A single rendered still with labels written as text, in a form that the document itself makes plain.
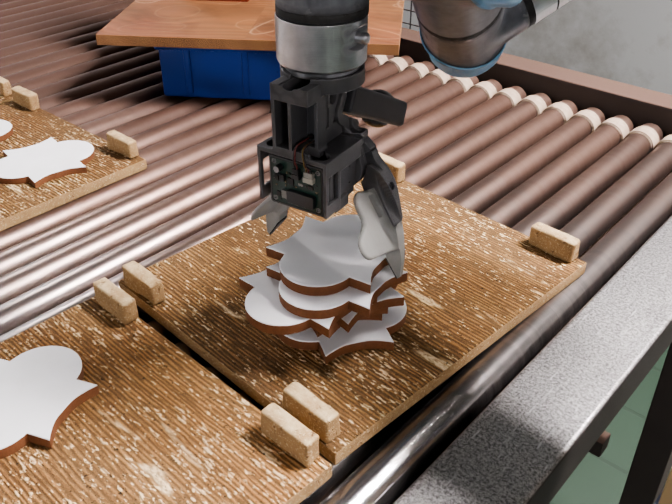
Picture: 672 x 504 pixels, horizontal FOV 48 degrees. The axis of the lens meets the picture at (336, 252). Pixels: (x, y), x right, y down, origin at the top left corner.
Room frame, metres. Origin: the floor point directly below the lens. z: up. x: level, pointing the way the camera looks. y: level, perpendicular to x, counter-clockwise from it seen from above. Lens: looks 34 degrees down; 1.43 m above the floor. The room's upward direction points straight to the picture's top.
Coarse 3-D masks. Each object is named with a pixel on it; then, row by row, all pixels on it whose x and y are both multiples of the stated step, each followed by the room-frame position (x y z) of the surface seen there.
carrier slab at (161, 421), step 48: (48, 336) 0.59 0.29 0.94; (96, 336) 0.59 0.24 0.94; (144, 336) 0.59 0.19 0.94; (96, 384) 0.52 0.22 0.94; (144, 384) 0.52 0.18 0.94; (192, 384) 0.52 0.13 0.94; (96, 432) 0.46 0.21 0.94; (144, 432) 0.46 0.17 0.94; (192, 432) 0.46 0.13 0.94; (240, 432) 0.46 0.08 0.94; (0, 480) 0.41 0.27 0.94; (48, 480) 0.41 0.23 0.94; (96, 480) 0.41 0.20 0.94; (144, 480) 0.41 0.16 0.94; (192, 480) 0.41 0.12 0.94; (240, 480) 0.41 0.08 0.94; (288, 480) 0.41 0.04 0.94
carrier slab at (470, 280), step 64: (192, 256) 0.74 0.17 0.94; (256, 256) 0.74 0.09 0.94; (448, 256) 0.74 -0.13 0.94; (512, 256) 0.74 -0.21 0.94; (192, 320) 0.62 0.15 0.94; (448, 320) 0.62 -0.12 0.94; (512, 320) 0.62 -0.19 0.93; (256, 384) 0.52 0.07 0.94; (320, 384) 0.52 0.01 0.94; (384, 384) 0.52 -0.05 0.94; (320, 448) 0.45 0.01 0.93
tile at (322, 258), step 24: (336, 216) 0.69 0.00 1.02; (288, 240) 0.64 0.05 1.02; (312, 240) 0.64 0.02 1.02; (336, 240) 0.64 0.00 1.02; (288, 264) 0.60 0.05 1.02; (312, 264) 0.60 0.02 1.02; (336, 264) 0.60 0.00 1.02; (360, 264) 0.60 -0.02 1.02; (384, 264) 0.61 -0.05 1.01; (312, 288) 0.56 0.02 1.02; (336, 288) 0.57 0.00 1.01; (360, 288) 0.57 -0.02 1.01
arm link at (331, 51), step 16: (288, 32) 0.58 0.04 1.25; (304, 32) 0.58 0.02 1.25; (320, 32) 0.57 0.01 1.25; (336, 32) 0.58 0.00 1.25; (352, 32) 0.59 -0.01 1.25; (288, 48) 0.58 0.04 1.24; (304, 48) 0.58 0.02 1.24; (320, 48) 0.57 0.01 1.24; (336, 48) 0.58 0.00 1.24; (352, 48) 0.58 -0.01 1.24; (288, 64) 0.58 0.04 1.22; (304, 64) 0.58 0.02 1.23; (320, 64) 0.57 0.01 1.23; (336, 64) 0.58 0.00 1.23; (352, 64) 0.58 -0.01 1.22
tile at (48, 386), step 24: (0, 360) 0.54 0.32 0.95; (24, 360) 0.54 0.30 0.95; (48, 360) 0.54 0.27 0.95; (72, 360) 0.54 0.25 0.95; (0, 384) 0.51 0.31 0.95; (24, 384) 0.51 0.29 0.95; (48, 384) 0.51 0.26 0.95; (72, 384) 0.51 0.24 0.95; (0, 408) 0.48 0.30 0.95; (24, 408) 0.48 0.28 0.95; (48, 408) 0.48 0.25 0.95; (72, 408) 0.49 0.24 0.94; (0, 432) 0.45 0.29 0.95; (24, 432) 0.45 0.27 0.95; (48, 432) 0.45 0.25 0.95; (0, 456) 0.43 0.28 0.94
